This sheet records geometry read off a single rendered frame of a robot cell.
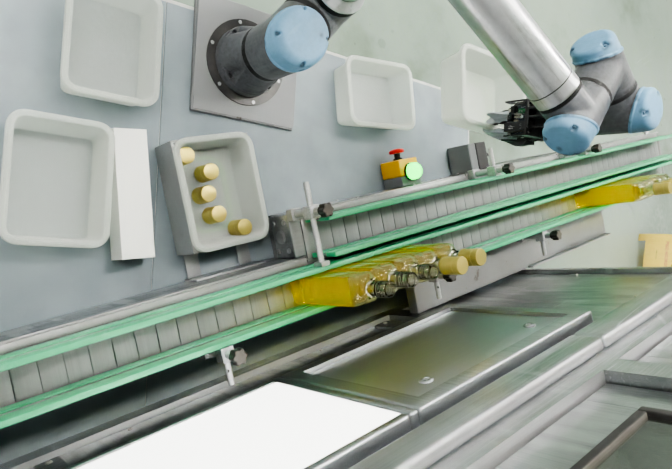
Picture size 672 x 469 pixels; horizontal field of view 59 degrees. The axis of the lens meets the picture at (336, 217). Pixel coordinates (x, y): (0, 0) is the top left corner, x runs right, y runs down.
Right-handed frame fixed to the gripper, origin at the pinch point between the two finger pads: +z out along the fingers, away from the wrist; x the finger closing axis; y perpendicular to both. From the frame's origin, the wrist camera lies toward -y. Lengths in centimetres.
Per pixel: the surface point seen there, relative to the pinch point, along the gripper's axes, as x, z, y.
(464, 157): 2.4, 29.0, -26.9
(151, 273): 34, 32, 61
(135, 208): 22, 27, 67
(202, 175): 15, 29, 53
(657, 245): 28, 95, -308
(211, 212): 22, 27, 51
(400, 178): 10.6, 27.5, -0.7
